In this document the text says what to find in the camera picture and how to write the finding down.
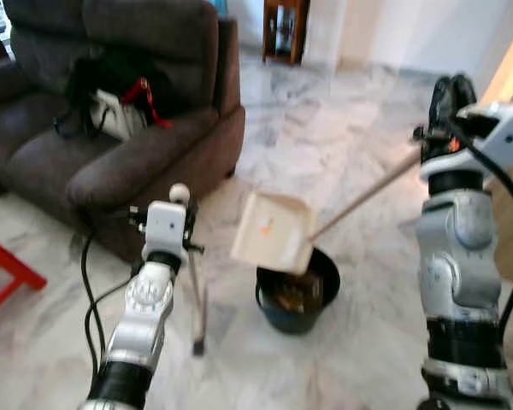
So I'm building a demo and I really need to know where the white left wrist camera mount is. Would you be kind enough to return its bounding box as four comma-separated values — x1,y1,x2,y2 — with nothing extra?
143,201,189,261

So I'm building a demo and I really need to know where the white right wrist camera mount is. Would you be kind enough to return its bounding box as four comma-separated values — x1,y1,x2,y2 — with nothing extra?
457,101,513,176

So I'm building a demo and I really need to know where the dark grey sofa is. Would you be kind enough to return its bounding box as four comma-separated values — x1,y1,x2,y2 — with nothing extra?
0,0,246,261

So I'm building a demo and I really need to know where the cream long-handled dustpan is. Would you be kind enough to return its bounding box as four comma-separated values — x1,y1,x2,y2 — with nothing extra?
229,145,424,276

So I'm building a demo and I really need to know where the brown wooden side table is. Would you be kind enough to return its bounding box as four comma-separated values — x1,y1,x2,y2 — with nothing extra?
262,0,310,67

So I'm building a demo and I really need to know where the red stool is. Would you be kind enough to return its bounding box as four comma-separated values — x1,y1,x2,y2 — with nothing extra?
0,232,48,349

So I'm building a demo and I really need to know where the purple-bristled broom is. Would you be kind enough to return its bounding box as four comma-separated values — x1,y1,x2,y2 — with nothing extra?
169,182,211,358

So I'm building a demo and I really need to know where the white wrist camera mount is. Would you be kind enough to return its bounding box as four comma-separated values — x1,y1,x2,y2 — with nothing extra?
143,201,189,261
457,101,513,176

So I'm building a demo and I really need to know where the black bucket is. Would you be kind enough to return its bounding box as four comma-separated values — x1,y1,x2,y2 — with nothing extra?
255,246,341,336

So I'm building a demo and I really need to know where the black bag with red strap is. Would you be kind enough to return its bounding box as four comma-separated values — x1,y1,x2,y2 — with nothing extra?
53,51,174,142

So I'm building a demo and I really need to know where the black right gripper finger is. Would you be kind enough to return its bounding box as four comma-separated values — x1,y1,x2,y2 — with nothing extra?
431,74,455,124
452,73,479,121

